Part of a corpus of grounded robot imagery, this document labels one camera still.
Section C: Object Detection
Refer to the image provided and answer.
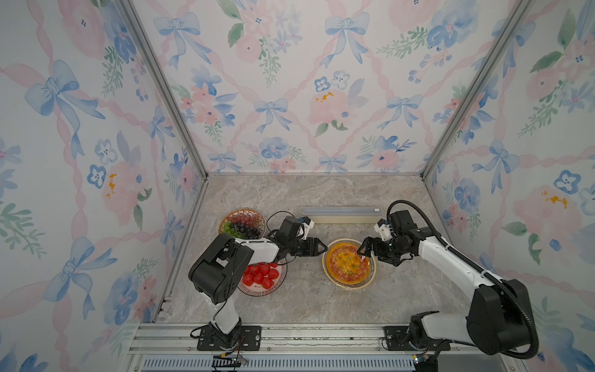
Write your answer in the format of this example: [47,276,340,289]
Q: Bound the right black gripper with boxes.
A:
[356,236,408,264]

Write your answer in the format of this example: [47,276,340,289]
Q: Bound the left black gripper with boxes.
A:
[287,237,327,257]

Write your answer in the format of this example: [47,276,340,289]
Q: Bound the yellow plate with food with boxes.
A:
[321,238,377,290]

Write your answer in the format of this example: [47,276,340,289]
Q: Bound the cream plastic wrap dispenser box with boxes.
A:
[300,206,384,224]

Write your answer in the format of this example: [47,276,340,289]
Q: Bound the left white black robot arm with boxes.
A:
[188,215,328,353]

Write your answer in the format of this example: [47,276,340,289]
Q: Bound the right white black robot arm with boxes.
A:
[357,201,539,360]

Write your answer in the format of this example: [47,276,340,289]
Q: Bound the plate of red strawberries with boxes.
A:
[238,259,288,297]

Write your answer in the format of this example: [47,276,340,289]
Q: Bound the plate of grapes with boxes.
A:
[218,209,266,240]

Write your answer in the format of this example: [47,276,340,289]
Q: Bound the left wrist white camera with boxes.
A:
[297,216,315,240]

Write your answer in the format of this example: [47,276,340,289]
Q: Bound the wrist white camera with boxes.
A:
[374,220,392,241]
[297,216,315,240]

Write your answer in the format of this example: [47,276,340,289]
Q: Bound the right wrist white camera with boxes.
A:
[374,220,392,241]

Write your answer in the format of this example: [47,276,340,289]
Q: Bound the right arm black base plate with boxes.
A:
[383,325,444,352]

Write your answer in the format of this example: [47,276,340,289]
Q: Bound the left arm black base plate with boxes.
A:
[190,323,262,352]

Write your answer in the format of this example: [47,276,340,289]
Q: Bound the aluminium front rail frame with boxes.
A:
[121,323,527,371]

